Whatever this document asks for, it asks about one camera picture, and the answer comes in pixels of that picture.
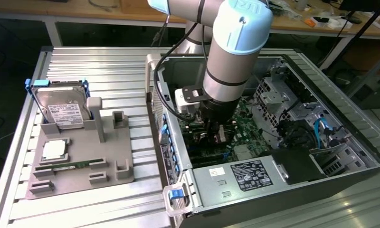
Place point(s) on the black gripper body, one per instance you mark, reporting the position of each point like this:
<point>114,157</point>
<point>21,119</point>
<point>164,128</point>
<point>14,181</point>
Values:
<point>219,109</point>

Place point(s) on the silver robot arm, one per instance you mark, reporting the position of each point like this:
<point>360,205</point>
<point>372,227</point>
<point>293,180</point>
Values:
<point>224,61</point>

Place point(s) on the green motherboard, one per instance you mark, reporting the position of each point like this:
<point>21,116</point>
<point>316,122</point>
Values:
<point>247,137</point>

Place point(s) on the silver chipset heatsink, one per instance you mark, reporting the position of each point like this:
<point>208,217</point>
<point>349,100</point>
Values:
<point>243,152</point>

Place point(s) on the metal disk bay cage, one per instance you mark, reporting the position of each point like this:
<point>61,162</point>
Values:
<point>271,97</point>

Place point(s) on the grey power supply unit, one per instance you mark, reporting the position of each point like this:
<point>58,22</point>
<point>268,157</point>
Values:
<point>224,183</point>

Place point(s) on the blue release latch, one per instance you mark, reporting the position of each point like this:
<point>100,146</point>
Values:
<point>175,194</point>

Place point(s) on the black open PC case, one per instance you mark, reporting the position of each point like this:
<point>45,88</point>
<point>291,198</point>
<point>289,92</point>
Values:
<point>272,202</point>

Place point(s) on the grey parts rack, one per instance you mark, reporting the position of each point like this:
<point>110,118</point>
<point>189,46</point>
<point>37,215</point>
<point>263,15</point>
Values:
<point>81,142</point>

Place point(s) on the green RAM stick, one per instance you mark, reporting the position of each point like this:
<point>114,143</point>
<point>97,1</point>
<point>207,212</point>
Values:
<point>72,165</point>

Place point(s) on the orange and white small box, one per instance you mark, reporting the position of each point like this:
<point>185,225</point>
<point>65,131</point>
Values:
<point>309,22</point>

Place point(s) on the hard disk with blue caddy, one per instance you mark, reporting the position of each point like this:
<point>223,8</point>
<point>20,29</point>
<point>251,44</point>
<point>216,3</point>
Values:
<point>62,107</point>

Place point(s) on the silver CPU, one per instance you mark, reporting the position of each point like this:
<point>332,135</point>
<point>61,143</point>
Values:
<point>53,149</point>

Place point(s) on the grey cylinder can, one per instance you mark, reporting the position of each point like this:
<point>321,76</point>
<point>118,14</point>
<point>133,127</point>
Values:
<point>300,4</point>

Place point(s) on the black tripod pole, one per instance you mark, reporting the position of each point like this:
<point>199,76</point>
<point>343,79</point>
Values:
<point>360,33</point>

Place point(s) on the wooden desk with clutter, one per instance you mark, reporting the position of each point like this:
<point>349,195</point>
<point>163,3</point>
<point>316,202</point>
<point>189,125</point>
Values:
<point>367,31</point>

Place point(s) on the black monitor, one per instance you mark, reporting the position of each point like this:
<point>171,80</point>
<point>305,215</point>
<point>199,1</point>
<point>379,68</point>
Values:
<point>367,4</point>

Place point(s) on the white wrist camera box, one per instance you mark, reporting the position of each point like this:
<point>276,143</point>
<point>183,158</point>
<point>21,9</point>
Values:
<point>185,102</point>

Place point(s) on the metal vented bracket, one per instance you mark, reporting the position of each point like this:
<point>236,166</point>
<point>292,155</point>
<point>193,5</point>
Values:
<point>335,161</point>

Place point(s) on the wooden desk with white frame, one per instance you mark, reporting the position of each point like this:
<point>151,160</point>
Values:
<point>81,14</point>

